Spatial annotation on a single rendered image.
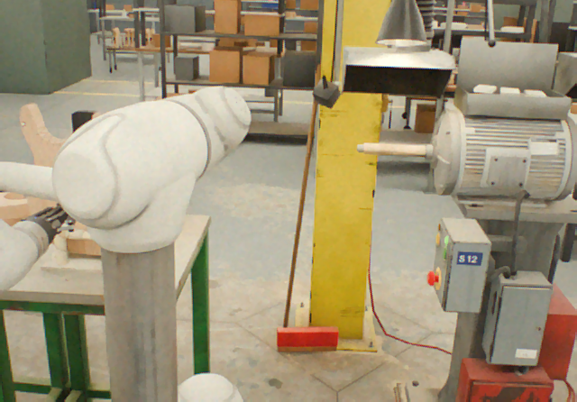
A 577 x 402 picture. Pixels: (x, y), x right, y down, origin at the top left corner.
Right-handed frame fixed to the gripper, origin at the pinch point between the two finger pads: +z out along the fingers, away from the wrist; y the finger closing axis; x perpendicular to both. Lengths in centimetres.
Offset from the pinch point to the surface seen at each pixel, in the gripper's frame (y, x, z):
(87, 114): 1.1, 21.2, 11.5
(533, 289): 123, -24, 16
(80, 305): 1.6, -26.2, -3.6
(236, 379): 27, -115, 87
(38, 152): -12.5, 10.6, 9.9
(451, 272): 96, -12, 0
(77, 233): -2.3, -10.8, 6.9
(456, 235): 97, -4, 4
